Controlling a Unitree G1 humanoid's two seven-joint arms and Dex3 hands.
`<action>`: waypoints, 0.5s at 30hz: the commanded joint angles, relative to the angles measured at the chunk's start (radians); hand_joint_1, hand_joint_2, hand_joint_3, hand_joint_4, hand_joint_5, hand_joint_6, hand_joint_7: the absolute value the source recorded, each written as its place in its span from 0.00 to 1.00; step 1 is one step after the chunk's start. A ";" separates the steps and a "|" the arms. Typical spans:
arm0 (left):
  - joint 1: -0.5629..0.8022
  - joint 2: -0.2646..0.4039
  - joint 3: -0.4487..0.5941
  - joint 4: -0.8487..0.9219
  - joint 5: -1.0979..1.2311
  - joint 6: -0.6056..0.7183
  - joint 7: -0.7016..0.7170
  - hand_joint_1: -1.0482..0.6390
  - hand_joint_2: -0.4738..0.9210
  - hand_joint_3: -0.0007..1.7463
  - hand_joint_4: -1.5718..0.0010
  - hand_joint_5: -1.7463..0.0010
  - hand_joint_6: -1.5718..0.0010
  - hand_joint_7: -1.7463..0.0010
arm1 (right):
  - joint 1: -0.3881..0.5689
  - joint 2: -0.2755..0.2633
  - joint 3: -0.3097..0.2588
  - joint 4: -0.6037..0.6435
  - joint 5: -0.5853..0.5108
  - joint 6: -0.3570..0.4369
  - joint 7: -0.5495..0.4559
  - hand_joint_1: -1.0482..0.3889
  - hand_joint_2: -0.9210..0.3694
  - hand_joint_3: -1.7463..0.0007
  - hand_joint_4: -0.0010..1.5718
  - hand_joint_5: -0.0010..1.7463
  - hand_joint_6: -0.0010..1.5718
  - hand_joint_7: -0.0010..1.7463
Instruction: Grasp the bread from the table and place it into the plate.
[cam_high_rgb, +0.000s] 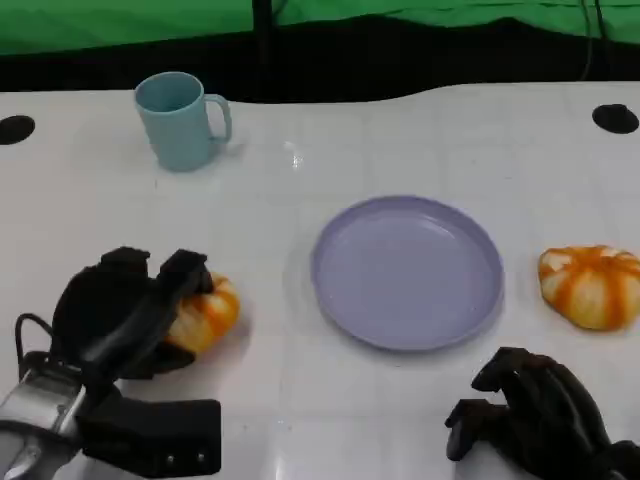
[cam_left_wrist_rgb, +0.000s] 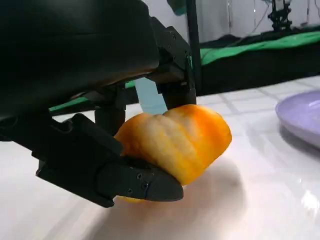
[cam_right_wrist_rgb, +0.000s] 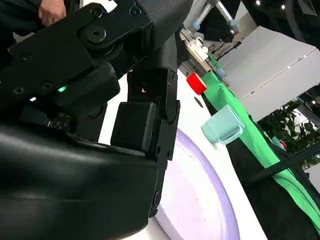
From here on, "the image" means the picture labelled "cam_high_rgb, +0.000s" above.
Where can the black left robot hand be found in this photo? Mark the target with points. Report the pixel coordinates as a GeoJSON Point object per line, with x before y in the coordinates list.
{"type": "Point", "coordinates": [110, 310]}

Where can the green cloth backdrop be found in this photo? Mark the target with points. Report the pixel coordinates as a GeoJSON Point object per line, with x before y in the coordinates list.
{"type": "Point", "coordinates": [125, 20]}

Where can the black table grommet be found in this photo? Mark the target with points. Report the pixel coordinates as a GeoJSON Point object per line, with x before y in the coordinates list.
{"type": "Point", "coordinates": [15, 130]}
{"type": "Point", "coordinates": [615, 119]}

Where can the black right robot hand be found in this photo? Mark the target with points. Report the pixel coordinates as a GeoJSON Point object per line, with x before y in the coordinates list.
{"type": "Point", "coordinates": [545, 420]}

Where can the black backdrop band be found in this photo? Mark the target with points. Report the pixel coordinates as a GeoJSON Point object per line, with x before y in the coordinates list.
{"type": "Point", "coordinates": [375, 62]}

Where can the lilac plate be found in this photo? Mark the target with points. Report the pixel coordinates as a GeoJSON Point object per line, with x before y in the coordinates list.
{"type": "Point", "coordinates": [407, 275]}

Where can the black vertical pole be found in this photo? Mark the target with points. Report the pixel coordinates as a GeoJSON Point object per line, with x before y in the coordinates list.
{"type": "Point", "coordinates": [263, 45]}

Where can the orange white toy bread roll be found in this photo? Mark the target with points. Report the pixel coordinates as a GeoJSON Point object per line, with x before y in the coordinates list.
{"type": "Point", "coordinates": [595, 290]}
{"type": "Point", "coordinates": [210, 315]}

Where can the pale green mug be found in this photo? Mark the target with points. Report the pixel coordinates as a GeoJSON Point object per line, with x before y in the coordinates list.
{"type": "Point", "coordinates": [175, 132]}

